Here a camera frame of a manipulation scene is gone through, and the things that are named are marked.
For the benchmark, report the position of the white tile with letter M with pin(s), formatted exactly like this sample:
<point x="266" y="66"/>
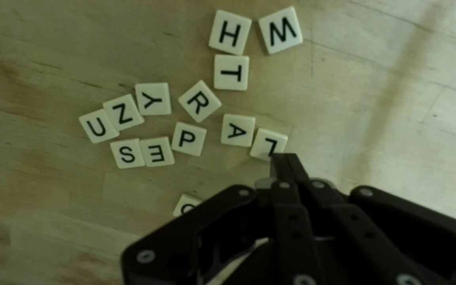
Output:
<point x="289" y="41"/>

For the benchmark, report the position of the white tile with letter U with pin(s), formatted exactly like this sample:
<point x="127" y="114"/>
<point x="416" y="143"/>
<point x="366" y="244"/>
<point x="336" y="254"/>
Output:
<point x="89" y="120"/>

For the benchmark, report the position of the white tile with letter T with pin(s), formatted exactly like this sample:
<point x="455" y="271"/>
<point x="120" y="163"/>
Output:
<point x="224" y="83"/>

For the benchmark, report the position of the white tile with letter P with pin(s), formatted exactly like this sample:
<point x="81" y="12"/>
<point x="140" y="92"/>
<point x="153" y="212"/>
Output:
<point x="196" y="148"/>

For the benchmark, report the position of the white tile with letter A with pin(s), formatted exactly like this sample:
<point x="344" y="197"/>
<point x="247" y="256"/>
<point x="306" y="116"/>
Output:
<point x="247" y="138"/>

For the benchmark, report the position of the white tile with letter L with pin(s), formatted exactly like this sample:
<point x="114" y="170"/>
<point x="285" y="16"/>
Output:
<point x="261" y="138"/>

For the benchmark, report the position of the white tile with letter R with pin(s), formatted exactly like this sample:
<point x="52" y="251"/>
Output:
<point x="208" y="105"/>

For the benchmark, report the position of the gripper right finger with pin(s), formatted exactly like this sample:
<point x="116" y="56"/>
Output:
<point x="402" y="221"/>

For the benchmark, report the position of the white tile with letter E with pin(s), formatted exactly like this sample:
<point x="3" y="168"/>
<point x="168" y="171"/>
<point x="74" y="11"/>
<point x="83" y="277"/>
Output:
<point x="149" y="146"/>

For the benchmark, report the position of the white tile with letter Z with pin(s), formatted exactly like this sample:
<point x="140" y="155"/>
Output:
<point x="113" y="107"/>

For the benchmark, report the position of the white tile with letter S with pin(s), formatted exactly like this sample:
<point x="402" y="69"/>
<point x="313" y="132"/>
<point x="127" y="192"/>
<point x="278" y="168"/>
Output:
<point x="137" y="160"/>

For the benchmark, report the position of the white tile with letter Y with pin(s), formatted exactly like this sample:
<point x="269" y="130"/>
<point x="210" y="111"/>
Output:
<point x="160" y="109"/>

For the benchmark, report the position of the white tile with round letter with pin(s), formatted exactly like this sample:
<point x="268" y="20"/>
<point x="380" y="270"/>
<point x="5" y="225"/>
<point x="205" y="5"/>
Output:
<point x="182" y="202"/>

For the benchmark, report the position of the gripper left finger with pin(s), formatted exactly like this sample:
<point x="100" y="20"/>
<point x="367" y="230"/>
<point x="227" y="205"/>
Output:
<point x="180" y="233"/>

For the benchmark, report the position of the white tile with letter H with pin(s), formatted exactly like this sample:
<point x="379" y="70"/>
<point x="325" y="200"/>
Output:
<point x="238" y="21"/>

